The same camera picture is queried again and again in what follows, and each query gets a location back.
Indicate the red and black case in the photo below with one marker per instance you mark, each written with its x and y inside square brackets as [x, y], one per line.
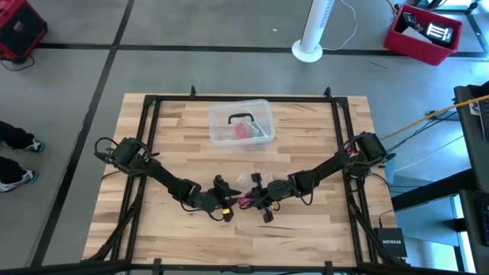
[23, 34]

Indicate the pink elastic bandage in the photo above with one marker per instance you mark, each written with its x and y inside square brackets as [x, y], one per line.
[246, 200]

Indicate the black and white device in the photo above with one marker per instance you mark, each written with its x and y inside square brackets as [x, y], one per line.
[439, 32]

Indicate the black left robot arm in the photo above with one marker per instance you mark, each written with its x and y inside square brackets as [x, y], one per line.
[160, 173]

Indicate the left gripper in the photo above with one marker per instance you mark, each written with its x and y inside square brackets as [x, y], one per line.
[216, 198]

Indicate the green bandage pack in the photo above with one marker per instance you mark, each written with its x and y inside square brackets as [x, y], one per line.
[260, 131]

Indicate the black desk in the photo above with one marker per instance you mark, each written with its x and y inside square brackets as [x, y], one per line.
[471, 133]

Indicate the white tower fan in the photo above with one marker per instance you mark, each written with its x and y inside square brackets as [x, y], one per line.
[315, 26]

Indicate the black aluminium table frame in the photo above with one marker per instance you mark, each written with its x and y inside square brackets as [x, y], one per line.
[244, 98]

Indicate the clear plastic zip bag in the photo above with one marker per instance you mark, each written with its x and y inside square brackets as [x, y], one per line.
[246, 177]

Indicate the small black device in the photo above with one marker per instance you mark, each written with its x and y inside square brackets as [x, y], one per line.
[409, 19]

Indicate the red plastic crate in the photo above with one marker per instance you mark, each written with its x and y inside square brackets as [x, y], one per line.
[412, 47]

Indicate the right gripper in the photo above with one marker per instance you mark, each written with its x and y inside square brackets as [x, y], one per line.
[277, 191]

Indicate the black Netgear network switch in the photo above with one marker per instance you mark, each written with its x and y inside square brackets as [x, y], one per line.
[390, 242]

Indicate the person's feet at left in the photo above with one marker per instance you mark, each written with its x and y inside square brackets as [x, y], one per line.
[11, 135]

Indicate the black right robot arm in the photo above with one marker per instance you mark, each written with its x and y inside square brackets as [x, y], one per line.
[328, 170]

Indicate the clear plastic storage box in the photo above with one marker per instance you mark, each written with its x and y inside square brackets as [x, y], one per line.
[219, 133]

